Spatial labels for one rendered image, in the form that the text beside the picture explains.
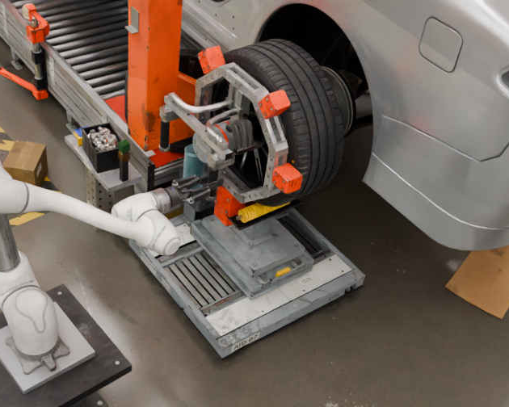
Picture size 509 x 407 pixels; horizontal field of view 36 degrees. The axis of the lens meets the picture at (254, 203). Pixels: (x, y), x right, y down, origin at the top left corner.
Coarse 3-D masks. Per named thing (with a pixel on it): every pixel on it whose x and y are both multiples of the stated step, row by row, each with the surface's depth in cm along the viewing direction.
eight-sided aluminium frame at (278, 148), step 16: (208, 80) 310; (240, 80) 292; (208, 96) 322; (256, 96) 286; (208, 112) 328; (256, 112) 290; (272, 128) 292; (272, 144) 288; (272, 160) 292; (224, 176) 327; (240, 192) 321; (256, 192) 309; (272, 192) 302
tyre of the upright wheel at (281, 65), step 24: (240, 48) 305; (264, 48) 302; (288, 48) 302; (264, 72) 291; (288, 72) 292; (312, 72) 296; (288, 96) 288; (312, 96) 292; (288, 120) 289; (312, 120) 291; (336, 120) 297; (288, 144) 294; (312, 144) 292; (336, 144) 301; (312, 168) 298; (336, 168) 309
